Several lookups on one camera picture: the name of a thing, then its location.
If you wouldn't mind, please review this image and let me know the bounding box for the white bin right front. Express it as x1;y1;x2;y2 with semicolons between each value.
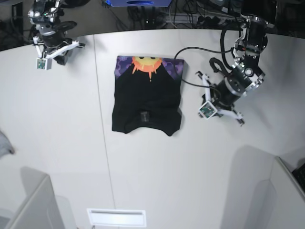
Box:
244;157;305;229

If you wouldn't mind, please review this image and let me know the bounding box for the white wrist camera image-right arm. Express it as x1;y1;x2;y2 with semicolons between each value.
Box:
196;71;244;125

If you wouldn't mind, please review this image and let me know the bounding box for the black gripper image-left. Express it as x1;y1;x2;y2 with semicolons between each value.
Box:
39;26;72;65

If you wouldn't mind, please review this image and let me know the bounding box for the black keyboard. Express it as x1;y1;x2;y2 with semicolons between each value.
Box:
292;164;305;191

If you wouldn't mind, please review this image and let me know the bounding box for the white bin left front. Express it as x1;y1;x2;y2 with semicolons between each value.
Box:
0;167;77;229

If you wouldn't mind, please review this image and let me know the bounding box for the blue box at top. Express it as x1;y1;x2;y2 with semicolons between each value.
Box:
105;0;172;7

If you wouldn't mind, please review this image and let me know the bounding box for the black T-shirt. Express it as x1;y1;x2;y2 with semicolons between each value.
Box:
112;56;184;136

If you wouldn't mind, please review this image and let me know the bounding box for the grey cloth at left edge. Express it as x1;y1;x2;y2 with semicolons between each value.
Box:
0;132;15;157

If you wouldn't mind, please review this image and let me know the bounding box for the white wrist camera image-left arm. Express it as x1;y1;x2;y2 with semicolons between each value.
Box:
33;36;85;70

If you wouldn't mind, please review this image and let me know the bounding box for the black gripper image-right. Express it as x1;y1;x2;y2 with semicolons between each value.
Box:
213;80;245;110

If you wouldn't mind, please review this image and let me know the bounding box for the white bin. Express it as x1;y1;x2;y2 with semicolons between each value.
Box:
0;167;77;229
244;157;305;229

